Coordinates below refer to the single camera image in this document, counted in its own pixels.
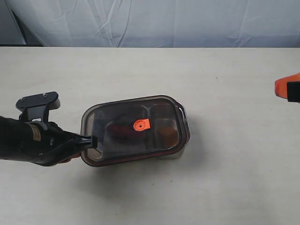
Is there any yellow cheese wedge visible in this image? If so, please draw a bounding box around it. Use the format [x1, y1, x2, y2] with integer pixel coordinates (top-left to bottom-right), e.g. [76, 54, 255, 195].
[158, 127, 178, 148]

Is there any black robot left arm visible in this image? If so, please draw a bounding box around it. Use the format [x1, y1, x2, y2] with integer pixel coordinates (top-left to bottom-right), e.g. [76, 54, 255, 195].
[0, 117, 98, 166]

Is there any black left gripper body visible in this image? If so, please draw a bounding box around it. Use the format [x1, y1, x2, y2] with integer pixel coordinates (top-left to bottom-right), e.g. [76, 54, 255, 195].
[19, 122, 80, 166]

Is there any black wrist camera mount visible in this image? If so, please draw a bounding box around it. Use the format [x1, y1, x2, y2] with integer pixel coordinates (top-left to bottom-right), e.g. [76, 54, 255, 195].
[15, 91, 60, 123]

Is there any steel lunch box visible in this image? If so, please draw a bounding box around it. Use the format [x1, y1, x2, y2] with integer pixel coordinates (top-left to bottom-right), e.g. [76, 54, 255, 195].
[150, 101, 190, 159]

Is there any dark transparent lid orange seal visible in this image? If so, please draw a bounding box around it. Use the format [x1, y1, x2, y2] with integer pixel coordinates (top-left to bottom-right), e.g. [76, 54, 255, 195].
[81, 95, 190, 167]

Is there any white wrinkled backdrop curtain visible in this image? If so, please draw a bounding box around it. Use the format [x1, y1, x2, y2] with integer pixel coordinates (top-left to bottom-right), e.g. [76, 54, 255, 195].
[0, 0, 300, 48]

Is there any red sausage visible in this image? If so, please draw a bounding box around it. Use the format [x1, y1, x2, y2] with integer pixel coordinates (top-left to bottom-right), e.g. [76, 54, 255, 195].
[105, 121, 146, 143]

